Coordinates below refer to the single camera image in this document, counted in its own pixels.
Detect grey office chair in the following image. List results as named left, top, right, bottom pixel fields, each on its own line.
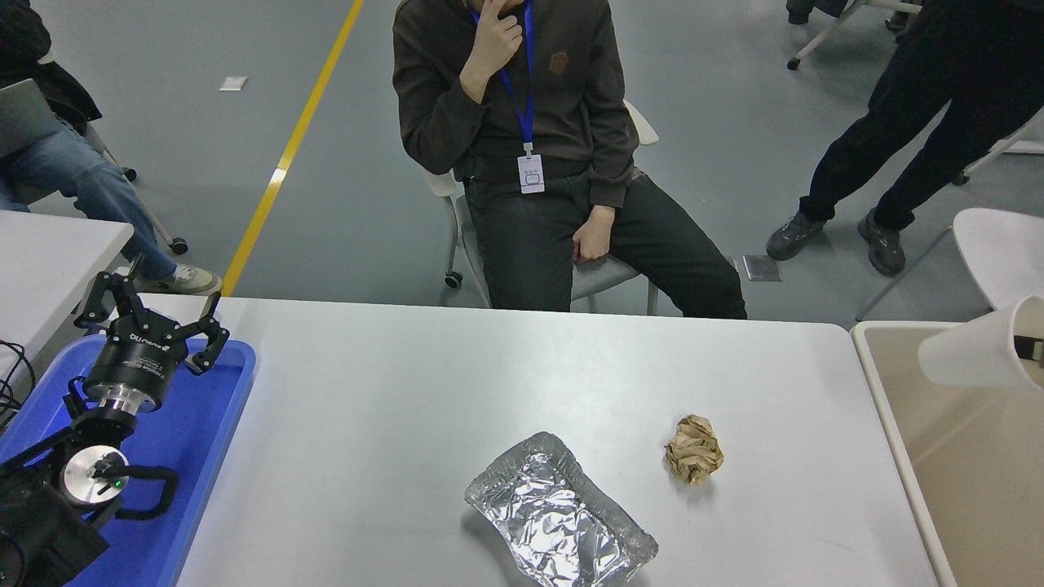
left=424, top=99, right=661, bottom=317

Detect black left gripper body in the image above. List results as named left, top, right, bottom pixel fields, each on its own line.
left=84, top=318, right=190, bottom=405

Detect person's right hand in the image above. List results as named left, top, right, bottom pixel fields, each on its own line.
left=459, top=0, right=524, bottom=104

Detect grey laptop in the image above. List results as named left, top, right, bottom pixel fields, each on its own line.
left=0, top=79, right=62, bottom=160

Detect foil tray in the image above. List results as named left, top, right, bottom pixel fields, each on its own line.
left=465, top=431, right=660, bottom=587

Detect person's left hand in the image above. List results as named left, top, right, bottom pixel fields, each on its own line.
left=571, top=204, right=617, bottom=263

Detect tan paper ball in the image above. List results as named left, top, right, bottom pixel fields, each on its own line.
left=664, top=415, right=725, bottom=486

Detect white side table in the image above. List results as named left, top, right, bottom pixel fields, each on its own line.
left=0, top=210, right=134, bottom=392

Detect white moulded chair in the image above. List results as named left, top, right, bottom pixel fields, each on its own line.
left=855, top=207, right=1044, bottom=335

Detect blue plastic tray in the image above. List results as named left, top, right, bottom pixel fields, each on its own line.
left=0, top=333, right=258, bottom=587

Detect person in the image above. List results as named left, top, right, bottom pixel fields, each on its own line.
left=0, top=0, right=223, bottom=296
left=391, top=0, right=748, bottom=320
left=787, top=0, right=847, bottom=23
left=765, top=0, right=1044, bottom=276

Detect large pale bin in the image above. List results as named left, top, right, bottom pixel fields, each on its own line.
left=851, top=320, right=1044, bottom=587

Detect white chair base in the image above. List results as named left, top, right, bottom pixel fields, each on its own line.
left=953, top=114, right=1044, bottom=186

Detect white paper cup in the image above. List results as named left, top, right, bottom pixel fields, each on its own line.
left=918, top=295, right=1044, bottom=391

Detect black cables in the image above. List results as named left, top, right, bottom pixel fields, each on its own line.
left=0, top=338, right=38, bottom=429

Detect blue lanyard with badge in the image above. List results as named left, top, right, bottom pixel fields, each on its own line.
left=471, top=0, right=546, bottom=195

